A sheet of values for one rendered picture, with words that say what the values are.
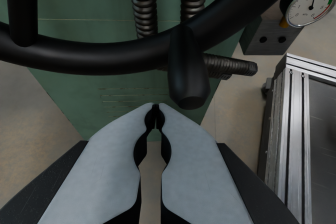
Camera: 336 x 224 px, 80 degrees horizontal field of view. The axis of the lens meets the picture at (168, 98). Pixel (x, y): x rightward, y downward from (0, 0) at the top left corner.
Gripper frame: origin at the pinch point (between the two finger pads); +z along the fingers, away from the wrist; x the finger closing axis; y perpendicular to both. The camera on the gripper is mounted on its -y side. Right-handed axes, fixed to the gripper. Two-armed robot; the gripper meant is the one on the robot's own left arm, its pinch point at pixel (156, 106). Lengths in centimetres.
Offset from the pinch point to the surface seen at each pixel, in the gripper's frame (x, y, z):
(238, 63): 11.9, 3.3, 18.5
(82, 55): -6.0, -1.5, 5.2
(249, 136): 39, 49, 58
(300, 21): 20.2, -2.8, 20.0
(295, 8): 18.1, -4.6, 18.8
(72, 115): -26, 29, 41
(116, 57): -3.3, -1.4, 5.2
